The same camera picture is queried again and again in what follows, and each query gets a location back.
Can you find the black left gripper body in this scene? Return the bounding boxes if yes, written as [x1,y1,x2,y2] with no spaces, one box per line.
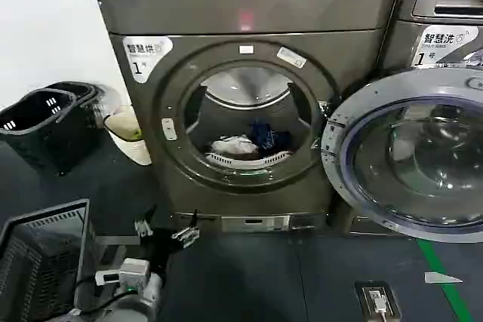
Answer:
[144,225,179,274]

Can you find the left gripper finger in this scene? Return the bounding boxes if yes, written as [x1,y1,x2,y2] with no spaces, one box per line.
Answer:
[134,204,158,239]
[171,208,202,250]

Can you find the white waste bin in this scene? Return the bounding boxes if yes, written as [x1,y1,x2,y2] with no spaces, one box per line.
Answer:
[103,104,152,167]

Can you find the white crumpled garment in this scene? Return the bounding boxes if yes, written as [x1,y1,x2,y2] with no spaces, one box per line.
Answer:
[210,134,260,158]

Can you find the black mesh laundry basket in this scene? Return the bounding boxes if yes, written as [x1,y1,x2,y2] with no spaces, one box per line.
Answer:
[0,198,96,322]

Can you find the dark blue garment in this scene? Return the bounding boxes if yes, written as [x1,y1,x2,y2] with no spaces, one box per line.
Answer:
[250,119,294,150]

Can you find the black plastic laundry basket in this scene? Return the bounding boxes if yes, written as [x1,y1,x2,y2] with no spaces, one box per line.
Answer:
[0,87,97,176]
[44,81,106,138]

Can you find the steel floor socket box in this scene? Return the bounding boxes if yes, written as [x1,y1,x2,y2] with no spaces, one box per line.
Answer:
[354,280,403,320]

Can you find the round glass dryer door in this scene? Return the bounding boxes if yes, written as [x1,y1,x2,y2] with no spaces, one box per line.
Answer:
[320,68,483,244]

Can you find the grey dryer with round opening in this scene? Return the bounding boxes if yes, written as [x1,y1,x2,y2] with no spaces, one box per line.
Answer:
[89,0,403,235]

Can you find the white floor label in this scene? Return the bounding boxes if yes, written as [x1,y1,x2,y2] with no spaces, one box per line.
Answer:
[423,271,464,284]

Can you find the green floor tape strip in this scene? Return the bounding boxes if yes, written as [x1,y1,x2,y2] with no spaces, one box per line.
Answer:
[416,239,475,322]

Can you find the grey washing machine with drawer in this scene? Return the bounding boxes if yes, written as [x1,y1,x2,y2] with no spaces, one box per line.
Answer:
[392,0,483,237]

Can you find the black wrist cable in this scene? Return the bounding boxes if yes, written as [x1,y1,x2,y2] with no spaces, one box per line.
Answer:
[73,271,131,317]

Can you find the white plug with cable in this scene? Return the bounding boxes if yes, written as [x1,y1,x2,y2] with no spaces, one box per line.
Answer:
[368,289,389,317]

